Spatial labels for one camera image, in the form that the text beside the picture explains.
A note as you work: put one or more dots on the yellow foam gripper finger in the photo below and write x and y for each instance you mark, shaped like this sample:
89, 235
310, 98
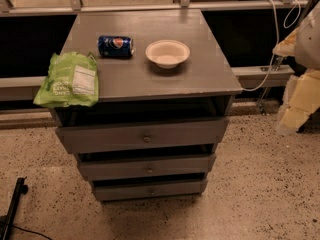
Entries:
301, 99
287, 46

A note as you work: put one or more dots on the grey top drawer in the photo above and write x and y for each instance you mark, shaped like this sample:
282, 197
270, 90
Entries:
102, 138

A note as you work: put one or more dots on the grey drawer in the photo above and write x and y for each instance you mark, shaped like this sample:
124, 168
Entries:
150, 190
147, 167
102, 138

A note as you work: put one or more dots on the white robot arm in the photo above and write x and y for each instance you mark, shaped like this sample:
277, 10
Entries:
307, 47

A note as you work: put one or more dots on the grey wooden drawer cabinet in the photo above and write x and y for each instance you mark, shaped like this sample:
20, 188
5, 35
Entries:
160, 114

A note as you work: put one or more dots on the grey middle drawer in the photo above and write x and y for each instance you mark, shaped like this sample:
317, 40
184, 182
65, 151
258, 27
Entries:
147, 167

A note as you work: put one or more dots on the grey bottom drawer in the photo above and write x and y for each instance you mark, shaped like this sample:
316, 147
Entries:
150, 190

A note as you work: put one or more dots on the thin metal rod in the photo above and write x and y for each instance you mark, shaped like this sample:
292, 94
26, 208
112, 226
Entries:
276, 64

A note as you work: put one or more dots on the white paper bowl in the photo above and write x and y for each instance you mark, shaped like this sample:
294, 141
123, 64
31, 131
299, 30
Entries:
167, 54

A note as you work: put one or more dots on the blue soda can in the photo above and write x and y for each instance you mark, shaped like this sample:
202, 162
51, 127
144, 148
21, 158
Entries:
115, 46

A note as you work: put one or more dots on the green chip bag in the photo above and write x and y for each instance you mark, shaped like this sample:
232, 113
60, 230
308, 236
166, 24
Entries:
72, 80

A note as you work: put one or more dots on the black stand leg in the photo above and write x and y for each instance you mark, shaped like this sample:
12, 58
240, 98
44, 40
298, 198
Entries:
6, 221

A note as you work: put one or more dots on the metal railing frame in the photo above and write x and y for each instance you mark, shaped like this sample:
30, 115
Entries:
133, 4

